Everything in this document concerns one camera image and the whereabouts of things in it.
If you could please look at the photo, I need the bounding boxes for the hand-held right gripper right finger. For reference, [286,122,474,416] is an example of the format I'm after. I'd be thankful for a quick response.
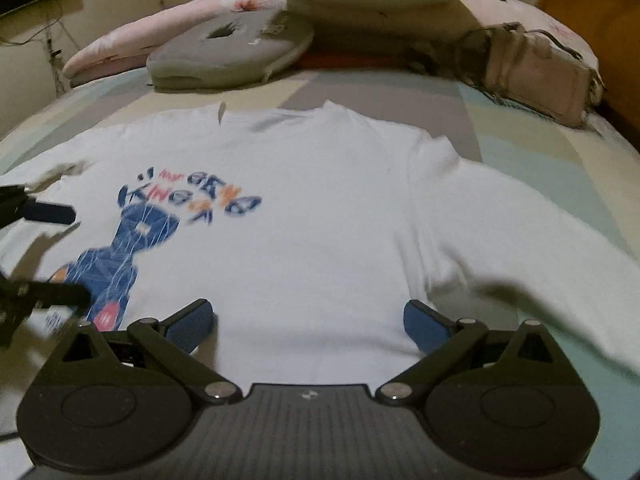
[375,300,583,404]

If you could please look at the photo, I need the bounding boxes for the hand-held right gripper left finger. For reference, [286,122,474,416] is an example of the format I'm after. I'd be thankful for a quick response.
[60,299,246,403]

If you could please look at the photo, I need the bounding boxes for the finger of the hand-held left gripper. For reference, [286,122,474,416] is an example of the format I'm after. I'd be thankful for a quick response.
[0,186,77,228]
[0,277,91,348]

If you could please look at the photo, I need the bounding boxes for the white printed sweatshirt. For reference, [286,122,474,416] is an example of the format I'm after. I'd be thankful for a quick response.
[0,100,640,386]

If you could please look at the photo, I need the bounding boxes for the pink floral quilt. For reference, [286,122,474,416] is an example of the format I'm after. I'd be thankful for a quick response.
[62,0,286,86]

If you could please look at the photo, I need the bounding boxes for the grey pillow with hole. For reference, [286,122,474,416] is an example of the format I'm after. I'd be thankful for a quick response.
[146,9,316,92]

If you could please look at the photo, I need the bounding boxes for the dark furry charm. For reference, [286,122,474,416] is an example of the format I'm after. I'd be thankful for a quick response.
[404,47,447,77]

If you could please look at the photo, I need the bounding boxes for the pink handbag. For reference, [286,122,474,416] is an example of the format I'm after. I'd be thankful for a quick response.
[457,22,603,128]

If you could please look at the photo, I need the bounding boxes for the orange flat object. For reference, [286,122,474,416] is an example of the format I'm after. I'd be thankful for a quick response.
[300,47,411,69]

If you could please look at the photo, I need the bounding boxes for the folded beige blanket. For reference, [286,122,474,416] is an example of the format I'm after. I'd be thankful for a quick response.
[285,0,481,63]

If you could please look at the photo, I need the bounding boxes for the beige bag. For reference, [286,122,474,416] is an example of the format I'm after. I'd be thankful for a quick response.
[465,0,601,76]

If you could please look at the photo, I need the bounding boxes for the wooden bed headboard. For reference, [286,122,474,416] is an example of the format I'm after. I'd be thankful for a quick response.
[535,0,640,151]

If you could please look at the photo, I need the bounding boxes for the dangling wall cables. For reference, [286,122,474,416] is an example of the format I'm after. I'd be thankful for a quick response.
[0,0,67,96]

